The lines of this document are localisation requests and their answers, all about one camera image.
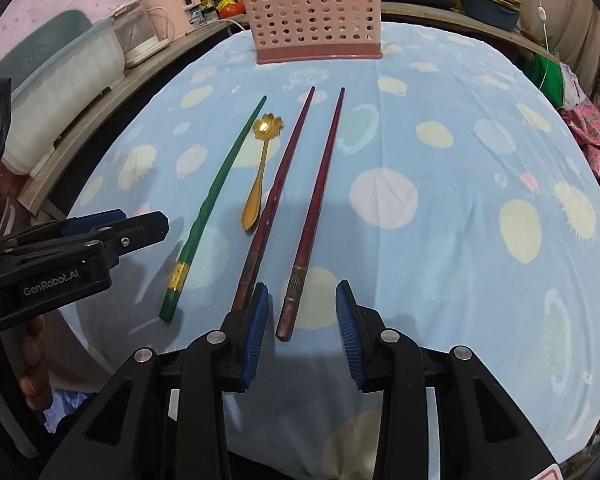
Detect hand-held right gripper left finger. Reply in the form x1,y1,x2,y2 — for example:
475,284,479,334
39,282,271,480

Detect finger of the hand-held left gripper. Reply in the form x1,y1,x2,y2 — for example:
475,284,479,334
0,209,129,249
60,211,171,267

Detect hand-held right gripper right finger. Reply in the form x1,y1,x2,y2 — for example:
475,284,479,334
334,280,561,480

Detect green chopstick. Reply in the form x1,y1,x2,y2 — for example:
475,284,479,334
159,94,269,323

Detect gold flower spoon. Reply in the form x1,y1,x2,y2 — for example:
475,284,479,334
241,112,286,233

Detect dark red chopstick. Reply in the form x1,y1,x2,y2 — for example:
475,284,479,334
275,87,347,342
230,86,317,313

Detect pink perforated utensil basket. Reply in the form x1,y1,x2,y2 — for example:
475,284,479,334
237,0,383,65

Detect person's left hand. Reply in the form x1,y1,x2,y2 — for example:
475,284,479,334
19,312,55,413

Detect wooden side shelf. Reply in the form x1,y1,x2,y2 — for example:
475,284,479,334
17,2,251,216

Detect blue patterned tablecloth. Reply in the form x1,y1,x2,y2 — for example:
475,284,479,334
55,20,600,480

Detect white ribbed plastic planter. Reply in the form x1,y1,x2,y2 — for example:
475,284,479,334
2,20,127,173

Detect white glass kettle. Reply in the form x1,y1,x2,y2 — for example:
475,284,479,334
112,0,173,68

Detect teal plastic board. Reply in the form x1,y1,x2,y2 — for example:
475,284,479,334
0,10,93,86

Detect pink kitchen appliance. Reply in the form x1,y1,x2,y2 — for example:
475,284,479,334
140,0,201,38

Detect pink floral cloth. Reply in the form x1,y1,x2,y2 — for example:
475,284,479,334
560,100,600,221

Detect green cloth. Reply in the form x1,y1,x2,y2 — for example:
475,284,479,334
527,45,567,107

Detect beige curtain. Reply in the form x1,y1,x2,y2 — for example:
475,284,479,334
505,0,600,71

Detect white cable with switch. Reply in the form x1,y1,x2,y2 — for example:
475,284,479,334
527,0,566,106

